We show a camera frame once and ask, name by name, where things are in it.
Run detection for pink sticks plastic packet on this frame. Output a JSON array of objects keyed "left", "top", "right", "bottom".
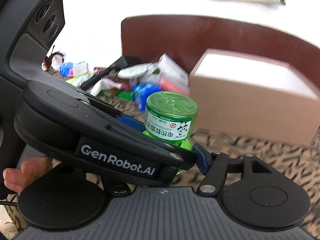
[{"left": 160, "top": 77, "right": 188, "bottom": 93}]

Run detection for blue floral tissue packet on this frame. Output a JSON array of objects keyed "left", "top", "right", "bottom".
[{"left": 59, "top": 61, "right": 90, "bottom": 77}]

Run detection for blue plastic box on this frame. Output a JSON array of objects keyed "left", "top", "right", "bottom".
[{"left": 132, "top": 82, "right": 163, "bottom": 111}]

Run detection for beige cardboard box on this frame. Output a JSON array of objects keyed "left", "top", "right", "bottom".
[{"left": 189, "top": 48, "right": 320, "bottom": 146}]

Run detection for brown patterned cloth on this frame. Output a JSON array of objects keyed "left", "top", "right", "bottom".
[{"left": 0, "top": 70, "right": 320, "bottom": 240}]

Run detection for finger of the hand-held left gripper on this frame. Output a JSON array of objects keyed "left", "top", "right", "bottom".
[
  {"left": 159, "top": 140, "right": 198, "bottom": 170},
  {"left": 115, "top": 114, "right": 148, "bottom": 133}
]

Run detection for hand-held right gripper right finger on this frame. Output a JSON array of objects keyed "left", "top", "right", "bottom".
[{"left": 193, "top": 142, "right": 273, "bottom": 196}]

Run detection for green small box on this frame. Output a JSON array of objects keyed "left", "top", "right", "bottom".
[{"left": 117, "top": 91, "right": 135, "bottom": 101}]

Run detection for person's left hand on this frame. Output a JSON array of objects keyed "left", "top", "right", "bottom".
[{"left": 3, "top": 156, "right": 54, "bottom": 193}]

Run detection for white long carton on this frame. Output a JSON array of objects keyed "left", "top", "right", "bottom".
[{"left": 157, "top": 53, "right": 190, "bottom": 86}]

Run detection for pink white packet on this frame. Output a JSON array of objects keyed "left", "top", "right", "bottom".
[{"left": 89, "top": 78, "right": 125, "bottom": 96}]

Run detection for green mosquito repellent bottle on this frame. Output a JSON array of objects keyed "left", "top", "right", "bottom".
[{"left": 142, "top": 91, "right": 199, "bottom": 176}]

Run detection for black open box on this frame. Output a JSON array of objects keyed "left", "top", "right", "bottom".
[{"left": 109, "top": 54, "right": 141, "bottom": 68}]

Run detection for brown wooden headboard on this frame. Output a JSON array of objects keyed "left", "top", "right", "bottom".
[{"left": 120, "top": 14, "right": 320, "bottom": 81}]

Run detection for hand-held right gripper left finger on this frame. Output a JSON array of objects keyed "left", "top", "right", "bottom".
[{"left": 103, "top": 172, "right": 131, "bottom": 197}]

